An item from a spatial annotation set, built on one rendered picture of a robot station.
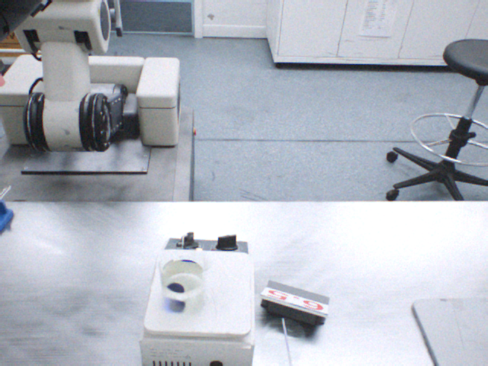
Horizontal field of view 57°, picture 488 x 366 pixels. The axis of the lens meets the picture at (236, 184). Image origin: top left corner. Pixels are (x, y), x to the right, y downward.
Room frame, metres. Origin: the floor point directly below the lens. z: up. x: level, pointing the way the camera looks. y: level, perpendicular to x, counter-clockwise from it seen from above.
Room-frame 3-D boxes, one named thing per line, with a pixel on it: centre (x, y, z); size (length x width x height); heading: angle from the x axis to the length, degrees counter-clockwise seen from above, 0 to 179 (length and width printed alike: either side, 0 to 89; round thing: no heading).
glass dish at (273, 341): (0.31, -0.07, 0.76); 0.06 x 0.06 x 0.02
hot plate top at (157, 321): (0.33, 0.04, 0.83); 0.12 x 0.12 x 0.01; 1
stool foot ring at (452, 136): (1.60, -0.92, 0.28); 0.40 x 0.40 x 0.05
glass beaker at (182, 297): (0.31, 0.05, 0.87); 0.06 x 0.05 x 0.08; 80
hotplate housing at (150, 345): (0.36, 0.04, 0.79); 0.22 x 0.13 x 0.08; 1
